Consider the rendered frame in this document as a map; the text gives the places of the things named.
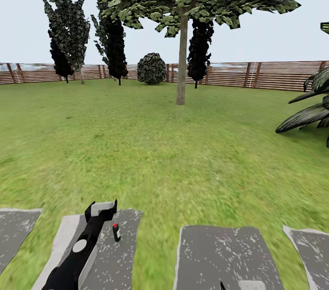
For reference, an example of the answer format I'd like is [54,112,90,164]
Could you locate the pesticide atomizer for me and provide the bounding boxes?
[112,225,121,242]

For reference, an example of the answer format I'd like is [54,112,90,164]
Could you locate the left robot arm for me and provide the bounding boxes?
[42,199,117,290]

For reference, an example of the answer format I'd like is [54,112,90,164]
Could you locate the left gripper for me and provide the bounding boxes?
[85,199,117,231]

